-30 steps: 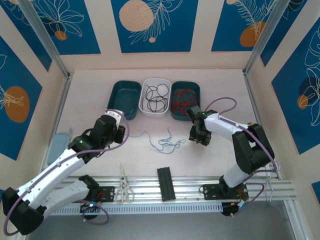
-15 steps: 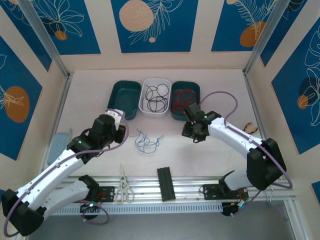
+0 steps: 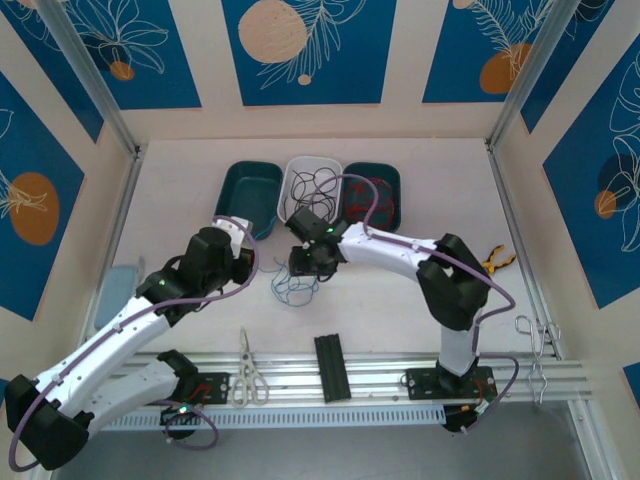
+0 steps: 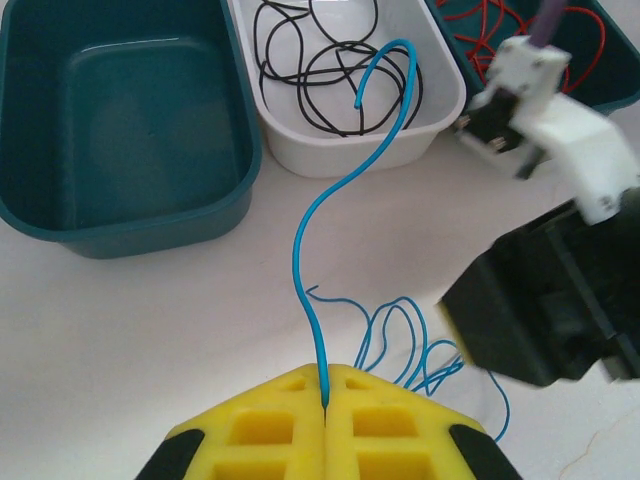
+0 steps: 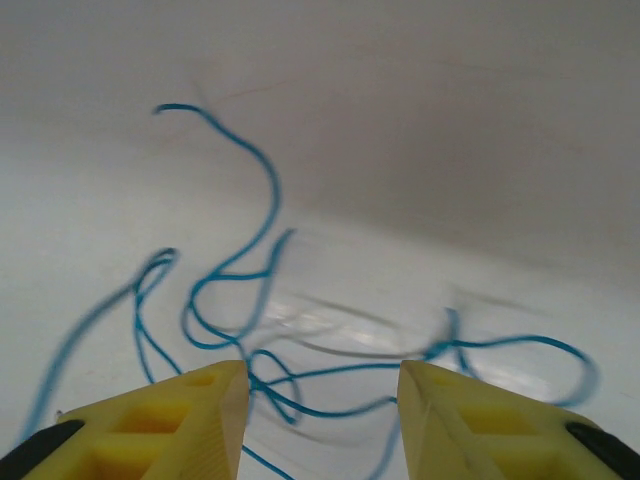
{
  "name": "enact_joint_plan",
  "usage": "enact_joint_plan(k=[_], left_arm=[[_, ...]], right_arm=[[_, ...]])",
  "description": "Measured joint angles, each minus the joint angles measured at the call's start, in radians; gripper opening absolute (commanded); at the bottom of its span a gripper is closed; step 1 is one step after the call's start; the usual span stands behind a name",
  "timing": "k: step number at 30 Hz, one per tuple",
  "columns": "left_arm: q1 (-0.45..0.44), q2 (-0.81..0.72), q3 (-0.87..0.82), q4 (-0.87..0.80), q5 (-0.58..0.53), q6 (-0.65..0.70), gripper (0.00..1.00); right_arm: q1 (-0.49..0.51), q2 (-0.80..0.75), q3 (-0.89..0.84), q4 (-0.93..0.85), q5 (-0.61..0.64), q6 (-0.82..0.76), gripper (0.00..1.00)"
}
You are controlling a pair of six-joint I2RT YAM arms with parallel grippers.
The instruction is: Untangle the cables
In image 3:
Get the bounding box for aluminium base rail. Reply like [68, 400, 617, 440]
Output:
[42, 351, 594, 410]

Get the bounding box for yellow and black pliers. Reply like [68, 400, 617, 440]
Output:
[482, 243, 517, 275]

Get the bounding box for black ribbed rail piece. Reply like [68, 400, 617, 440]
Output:
[313, 333, 351, 404]

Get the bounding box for empty teal plastic bin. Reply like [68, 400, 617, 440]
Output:
[213, 159, 285, 241]

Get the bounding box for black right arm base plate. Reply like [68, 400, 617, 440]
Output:
[405, 366, 497, 402]

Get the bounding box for white slotted cable duct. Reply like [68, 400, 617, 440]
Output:
[63, 403, 447, 432]

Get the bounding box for red cable tangle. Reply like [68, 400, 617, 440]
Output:
[344, 177, 399, 231]

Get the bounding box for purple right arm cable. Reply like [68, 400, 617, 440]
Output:
[307, 173, 521, 436]

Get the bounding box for blue floral wall panel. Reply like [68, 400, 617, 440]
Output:
[221, 0, 399, 107]
[4, 0, 203, 110]
[422, 0, 556, 105]
[0, 72, 86, 322]
[542, 37, 640, 310]
[0, 9, 105, 145]
[519, 0, 640, 135]

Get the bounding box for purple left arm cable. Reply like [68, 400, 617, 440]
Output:
[8, 214, 261, 474]

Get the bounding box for aluminium table side rail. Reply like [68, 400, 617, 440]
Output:
[484, 139, 621, 480]
[29, 144, 147, 480]

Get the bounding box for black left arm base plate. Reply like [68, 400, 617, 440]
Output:
[164, 372, 231, 407]

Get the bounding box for white handled scissors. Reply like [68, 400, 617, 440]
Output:
[229, 324, 271, 407]

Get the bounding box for white plastic bin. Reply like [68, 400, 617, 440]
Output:
[276, 155, 344, 226]

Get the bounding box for blue cable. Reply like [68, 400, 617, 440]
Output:
[269, 254, 321, 309]

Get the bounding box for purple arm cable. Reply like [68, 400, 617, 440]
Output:
[8, 214, 261, 474]
[307, 173, 521, 436]

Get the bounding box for aluminium frame post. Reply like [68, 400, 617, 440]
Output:
[489, 0, 589, 146]
[37, 0, 144, 157]

